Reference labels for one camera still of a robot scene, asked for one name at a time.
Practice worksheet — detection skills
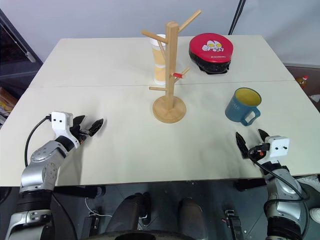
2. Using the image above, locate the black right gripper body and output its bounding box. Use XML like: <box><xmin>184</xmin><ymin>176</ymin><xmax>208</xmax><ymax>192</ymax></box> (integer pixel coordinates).
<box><xmin>246</xmin><ymin>142</ymin><xmax>271</xmax><ymax>164</ymax></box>

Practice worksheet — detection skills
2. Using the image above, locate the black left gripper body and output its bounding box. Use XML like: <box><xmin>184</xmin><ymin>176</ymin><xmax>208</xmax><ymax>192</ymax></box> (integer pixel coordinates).
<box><xmin>69</xmin><ymin>124</ymin><xmax>91</xmax><ymax>146</ymax></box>

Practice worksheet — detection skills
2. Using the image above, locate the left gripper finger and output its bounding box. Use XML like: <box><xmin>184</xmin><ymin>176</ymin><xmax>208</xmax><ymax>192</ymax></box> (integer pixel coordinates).
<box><xmin>73</xmin><ymin>115</ymin><xmax>87</xmax><ymax>127</ymax></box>
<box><xmin>87</xmin><ymin>118</ymin><xmax>104</xmax><ymax>137</ymax></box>

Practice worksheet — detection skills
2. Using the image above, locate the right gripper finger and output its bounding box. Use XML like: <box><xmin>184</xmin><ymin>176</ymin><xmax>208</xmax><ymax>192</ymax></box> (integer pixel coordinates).
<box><xmin>257</xmin><ymin>128</ymin><xmax>270</xmax><ymax>146</ymax></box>
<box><xmin>235</xmin><ymin>132</ymin><xmax>250</xmax><ymax>159</ymax></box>

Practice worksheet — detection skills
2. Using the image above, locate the white and orange paper cup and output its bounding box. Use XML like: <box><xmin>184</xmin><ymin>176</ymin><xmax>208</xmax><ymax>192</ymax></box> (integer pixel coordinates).
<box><xmin>149</xmin><ymin>34</ymin><xmax>168</xmax><ymax>85</ymax></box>

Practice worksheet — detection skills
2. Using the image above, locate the wooden mug tree stand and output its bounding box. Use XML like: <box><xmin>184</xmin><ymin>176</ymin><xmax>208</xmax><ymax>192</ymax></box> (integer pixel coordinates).
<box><xmin>140</xmin><ymin>9</ymin><xmax>202</xmax><ymax>124</ymax></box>

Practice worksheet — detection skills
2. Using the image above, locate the blue mug yellow inside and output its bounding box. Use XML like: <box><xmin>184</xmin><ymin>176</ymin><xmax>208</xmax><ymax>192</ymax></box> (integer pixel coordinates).
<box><xmin>224</xmin><ymin>87</ymin><xmax>263</xmax><ymax>127</ymax></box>

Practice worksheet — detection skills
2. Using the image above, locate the yellow bottle red cap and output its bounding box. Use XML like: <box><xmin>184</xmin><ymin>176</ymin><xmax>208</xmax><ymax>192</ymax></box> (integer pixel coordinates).
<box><xmin>295</xmin><ymin>75</ymin><xmax>310</xmax><ymax>91</ymax></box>

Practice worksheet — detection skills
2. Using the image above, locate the dark metal shelf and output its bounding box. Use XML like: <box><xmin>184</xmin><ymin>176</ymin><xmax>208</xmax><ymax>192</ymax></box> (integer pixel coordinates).
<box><xmin>0</xmin><ymin>8</ymin><xmax>44</xmax><ymax>127</ymax></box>

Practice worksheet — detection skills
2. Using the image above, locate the white shoe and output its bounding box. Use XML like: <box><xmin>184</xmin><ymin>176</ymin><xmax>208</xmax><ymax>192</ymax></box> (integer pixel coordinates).
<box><xmin>309</xmin><ymin>207</ymin><xmax>320</xmax><ymax>223</ymax></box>

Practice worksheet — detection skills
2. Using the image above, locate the dark rounded shape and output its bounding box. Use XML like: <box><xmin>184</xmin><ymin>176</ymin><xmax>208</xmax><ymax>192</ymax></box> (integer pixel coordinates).
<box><xmin>106</xmin><ymin>191</ymin><xmax>152</xmax><ymax>235</ymax></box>
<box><xmin>177</xmin><ymin>197</ymin><xmax>204</xmax><ymax>237</ymax></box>

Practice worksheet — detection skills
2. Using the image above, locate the red cartoon boxing pad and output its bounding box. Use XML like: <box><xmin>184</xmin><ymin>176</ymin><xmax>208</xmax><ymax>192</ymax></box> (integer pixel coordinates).
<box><xmin>188</xmin><ymin>32</ymin><xmax>237</xmax><ymax>75</ymax></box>

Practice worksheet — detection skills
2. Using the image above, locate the grey metal rod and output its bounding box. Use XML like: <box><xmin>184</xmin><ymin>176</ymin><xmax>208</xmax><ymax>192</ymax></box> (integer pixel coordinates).
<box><xmin>0</xmin><ymin>22</ymin><xmax>36</xmax><ymax>63</ymax></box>

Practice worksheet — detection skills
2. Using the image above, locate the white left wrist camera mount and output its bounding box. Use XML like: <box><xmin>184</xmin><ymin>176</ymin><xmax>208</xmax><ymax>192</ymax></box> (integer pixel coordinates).
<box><xmin>50</xmin><ymin>111</ymin><xmax>80</xmax><ymax>149</ymax></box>

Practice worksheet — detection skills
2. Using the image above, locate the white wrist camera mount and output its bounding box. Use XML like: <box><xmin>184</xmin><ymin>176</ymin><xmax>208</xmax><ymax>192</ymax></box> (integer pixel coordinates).
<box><xmin>265</xmin><ymin>135</ymin><xmax>291</xmax><ymax>159</ymax></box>
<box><xmin>50</xmin><ymin>111</ymin><xmax>80</xmax><ymax>149</ymax></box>

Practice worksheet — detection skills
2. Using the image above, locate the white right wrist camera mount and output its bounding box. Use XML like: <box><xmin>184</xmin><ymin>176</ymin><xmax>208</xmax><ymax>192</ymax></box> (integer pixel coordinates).
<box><xmin>265</xmin><ymin>135</ymin><xmax>291</xmax><ymax>159</ymax></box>

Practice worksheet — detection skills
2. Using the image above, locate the black table frame bracket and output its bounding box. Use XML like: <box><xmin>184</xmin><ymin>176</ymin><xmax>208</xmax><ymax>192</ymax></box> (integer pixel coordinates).
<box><xmin>233</xmin><ymin>178</ymin><xmax>268</xmax><ymax>193</ymax></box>

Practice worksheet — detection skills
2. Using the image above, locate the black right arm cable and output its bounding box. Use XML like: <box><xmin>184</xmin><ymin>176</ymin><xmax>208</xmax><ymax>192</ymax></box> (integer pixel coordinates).
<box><xmin>248</xmin><ymin>147</ymin><xmax>311</xmax><ymax>240</ymax></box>

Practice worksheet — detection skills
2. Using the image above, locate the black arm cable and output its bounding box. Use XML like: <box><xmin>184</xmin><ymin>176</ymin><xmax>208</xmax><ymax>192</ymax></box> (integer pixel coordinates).
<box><xmin>248</xmin><ymin>147</ymin><xmax>311</xmax><ymax>240</ymax></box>
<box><xmin>23</xmin><ymin>114</ymin><xmax>54</xmax><ymax>168</ymax></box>

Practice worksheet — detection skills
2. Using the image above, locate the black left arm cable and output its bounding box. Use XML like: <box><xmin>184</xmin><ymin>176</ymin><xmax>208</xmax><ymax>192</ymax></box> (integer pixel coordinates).
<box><xmin>23</xmin><ymin>114</ymin><xmax>54</xmax><ymax>168</ymax></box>

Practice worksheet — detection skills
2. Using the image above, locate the thin white cable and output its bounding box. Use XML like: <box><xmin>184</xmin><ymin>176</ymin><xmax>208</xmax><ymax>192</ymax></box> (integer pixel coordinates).
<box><xmin>84</xmin><ymin>197</ymin><xmax>114</xmax><ymax>219</ymax></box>

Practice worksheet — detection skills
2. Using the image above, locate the black hanging cable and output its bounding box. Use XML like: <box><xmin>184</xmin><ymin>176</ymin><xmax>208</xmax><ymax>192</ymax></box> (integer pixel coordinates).
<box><xmin>227</xmin><ymin>0</ymin><xmax>248</xmax><ymax>36</ymax></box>

